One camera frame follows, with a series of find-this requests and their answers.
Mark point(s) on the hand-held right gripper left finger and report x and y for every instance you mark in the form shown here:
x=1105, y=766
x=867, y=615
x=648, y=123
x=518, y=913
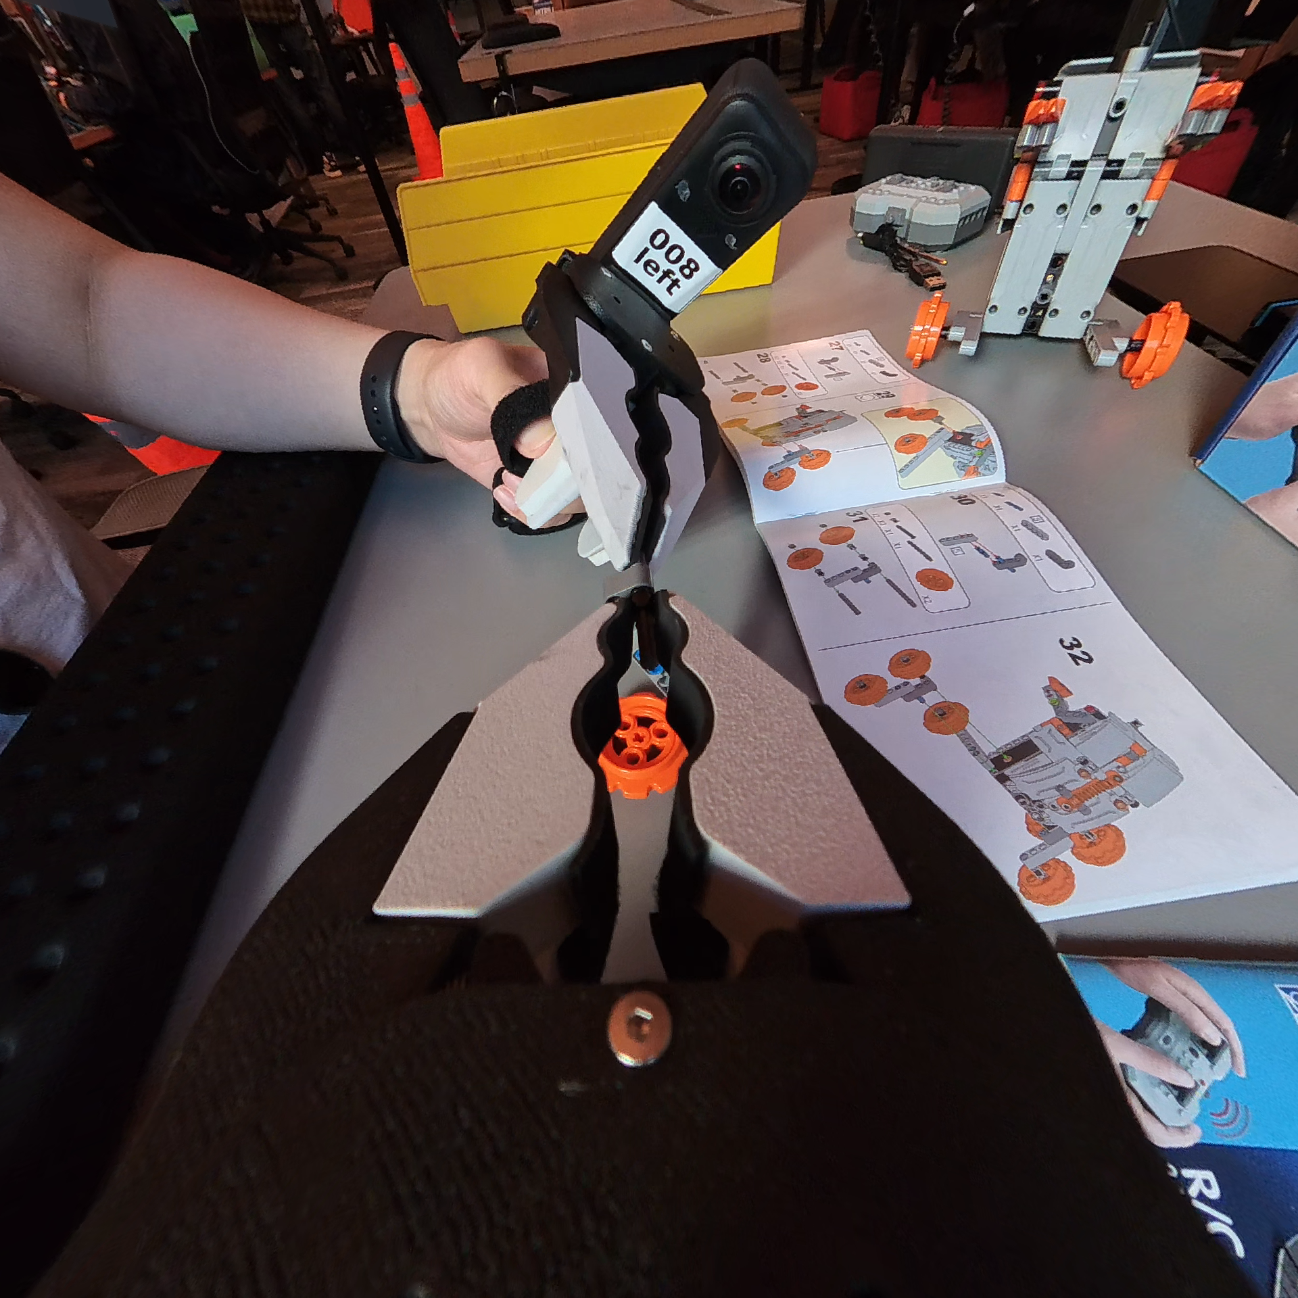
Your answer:
x=487, y=812

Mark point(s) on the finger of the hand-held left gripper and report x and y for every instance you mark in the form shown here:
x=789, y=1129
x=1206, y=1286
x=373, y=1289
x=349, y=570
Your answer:
x=609, y=386
x=686, y=457

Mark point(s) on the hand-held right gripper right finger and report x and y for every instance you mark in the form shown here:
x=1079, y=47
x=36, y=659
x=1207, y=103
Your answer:
x=792, y=812

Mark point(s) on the orange toy wheel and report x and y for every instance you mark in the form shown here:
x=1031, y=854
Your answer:
x=639, y=741

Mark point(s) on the yellow plastic parts bin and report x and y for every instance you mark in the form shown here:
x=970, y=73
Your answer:
x=568, y=194

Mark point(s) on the grey beam with blue pin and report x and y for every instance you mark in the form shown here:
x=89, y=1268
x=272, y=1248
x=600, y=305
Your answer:
x=647, y=653

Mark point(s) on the instruction booklet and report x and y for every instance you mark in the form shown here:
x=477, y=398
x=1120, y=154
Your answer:
x=973, y=588

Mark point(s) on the person's left forearm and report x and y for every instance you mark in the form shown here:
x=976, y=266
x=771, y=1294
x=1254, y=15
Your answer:
x=183, y=325

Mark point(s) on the grey desk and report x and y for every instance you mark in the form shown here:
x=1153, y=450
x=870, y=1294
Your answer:
x=467, y=650

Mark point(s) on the wooden desk with black legs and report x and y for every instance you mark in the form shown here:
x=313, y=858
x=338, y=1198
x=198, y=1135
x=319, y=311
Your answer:
x=629, y=30

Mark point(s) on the person's left hand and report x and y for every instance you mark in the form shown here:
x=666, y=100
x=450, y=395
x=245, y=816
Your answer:
x=462, y=396

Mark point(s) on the red bag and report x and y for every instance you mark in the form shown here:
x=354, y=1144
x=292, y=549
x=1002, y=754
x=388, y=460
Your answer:
x=852, y=101
x=1216, y=153

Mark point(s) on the grey battery box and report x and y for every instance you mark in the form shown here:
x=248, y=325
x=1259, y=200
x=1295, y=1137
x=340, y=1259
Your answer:
x=923, y=203

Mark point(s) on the black box device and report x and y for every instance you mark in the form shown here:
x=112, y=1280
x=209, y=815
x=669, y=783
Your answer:
x=943, y=153

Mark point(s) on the black wristband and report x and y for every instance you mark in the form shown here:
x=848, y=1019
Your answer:
x=390, y=396

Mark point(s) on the orange traffic cone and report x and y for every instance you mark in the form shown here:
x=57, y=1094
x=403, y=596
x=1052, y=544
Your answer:
x=416, y=112
x=153, y=450

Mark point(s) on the partly built toy robot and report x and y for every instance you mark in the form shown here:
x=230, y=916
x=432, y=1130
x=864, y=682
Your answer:
x=1076, y=203

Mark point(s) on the black office chair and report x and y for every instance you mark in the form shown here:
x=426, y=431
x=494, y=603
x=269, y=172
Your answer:
x=264, y=142

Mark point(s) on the person's white shirt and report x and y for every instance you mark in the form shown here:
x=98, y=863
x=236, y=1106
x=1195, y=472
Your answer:
x=51, y=568

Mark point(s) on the blue cover booklet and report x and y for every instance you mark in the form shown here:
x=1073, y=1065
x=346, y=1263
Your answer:
x=1197, y=1115

